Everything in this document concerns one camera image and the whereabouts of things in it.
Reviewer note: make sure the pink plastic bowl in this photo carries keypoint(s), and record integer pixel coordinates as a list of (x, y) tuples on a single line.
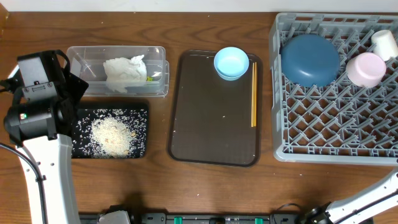
[(366, 70)]

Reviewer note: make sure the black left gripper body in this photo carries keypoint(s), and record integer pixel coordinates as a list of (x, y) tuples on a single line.
[(75, 87)]

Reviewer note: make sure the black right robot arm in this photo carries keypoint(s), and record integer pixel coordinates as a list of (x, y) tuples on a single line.
[(371, 201)]

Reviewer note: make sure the wooden chopstick right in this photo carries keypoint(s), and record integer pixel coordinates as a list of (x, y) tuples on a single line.
[(255, 94)]

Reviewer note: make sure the cream plastic cup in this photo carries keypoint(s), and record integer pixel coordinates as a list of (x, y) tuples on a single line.
[(385, 44)]

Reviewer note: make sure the dark blue plate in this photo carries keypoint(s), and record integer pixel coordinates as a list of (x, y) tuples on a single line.
[(310, 60)]

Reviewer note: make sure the light blue small bowl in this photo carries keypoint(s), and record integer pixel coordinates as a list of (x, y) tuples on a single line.
[(231, 63)]

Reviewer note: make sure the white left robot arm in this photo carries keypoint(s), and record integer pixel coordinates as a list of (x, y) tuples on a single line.
[(47, 166)]

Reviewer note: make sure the white paper napkin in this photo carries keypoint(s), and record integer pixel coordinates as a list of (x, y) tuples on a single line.
[(123, 72)]

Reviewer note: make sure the wooden chopstick left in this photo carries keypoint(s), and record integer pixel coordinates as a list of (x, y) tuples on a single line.
[(252, 95)]

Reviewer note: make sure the black tray with rice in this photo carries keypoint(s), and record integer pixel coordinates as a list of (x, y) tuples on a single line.
[(135, 116)]

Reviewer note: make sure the grey plastic dishwasher rack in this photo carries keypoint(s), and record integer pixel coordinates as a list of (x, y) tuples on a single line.
[(340, 123)]

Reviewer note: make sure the wooden chopstick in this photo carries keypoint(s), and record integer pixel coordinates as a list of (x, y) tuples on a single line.
[(252, 95), (255, 94)]

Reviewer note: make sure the dark brown serving tray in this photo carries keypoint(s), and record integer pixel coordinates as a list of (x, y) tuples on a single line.
[(211, 117)]

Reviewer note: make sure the pile of rice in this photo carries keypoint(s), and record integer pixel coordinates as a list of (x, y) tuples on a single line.
[(110, 137)]

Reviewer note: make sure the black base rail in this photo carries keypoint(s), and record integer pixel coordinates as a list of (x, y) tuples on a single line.
[(161, 218)]

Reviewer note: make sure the clear plastic waste bin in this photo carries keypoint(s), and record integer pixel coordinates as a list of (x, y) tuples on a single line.
[(87, 63)]

